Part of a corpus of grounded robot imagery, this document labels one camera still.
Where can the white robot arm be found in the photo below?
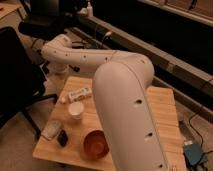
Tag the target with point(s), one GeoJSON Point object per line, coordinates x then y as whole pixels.
{"type": "Point", "coordinates": [119, 92]}

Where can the white spray bottle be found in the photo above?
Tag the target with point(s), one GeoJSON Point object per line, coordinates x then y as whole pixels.
{"type": "Point", "coordinates": [89, 9]}

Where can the white paper cup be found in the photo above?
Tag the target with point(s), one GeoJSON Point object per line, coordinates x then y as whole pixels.
{"type": "Point", "coordinates": [76, 110]}

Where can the orange bowl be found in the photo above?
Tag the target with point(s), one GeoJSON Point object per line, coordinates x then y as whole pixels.
{"type": "Point", "coordinates": [95, 145]}

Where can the small black object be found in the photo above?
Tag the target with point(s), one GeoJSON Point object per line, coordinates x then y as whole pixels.
{"type": "Point", "coordinates": [62, 138]}

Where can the pale green sponge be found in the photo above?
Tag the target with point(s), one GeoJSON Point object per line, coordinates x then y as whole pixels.
{"type": "Point", "coordinates": [52, 129]}

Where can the black office chair near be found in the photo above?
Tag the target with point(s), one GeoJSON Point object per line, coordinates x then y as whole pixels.
{"type": "Point", "coordinates": [21, 81]}

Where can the black office chair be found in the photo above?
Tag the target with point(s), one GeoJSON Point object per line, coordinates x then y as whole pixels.
{"type": "Point", "coordinates": [21, 81]}
{"type": "Point", "coordinates": [48, 18]}

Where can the black office chair far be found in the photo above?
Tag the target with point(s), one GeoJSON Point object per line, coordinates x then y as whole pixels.
{"type": "Point", "coordinates": [48, 18]}

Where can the blue electronic box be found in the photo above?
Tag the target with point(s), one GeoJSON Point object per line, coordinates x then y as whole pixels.
{"type": "Point", "coordinates": [194, 154]}

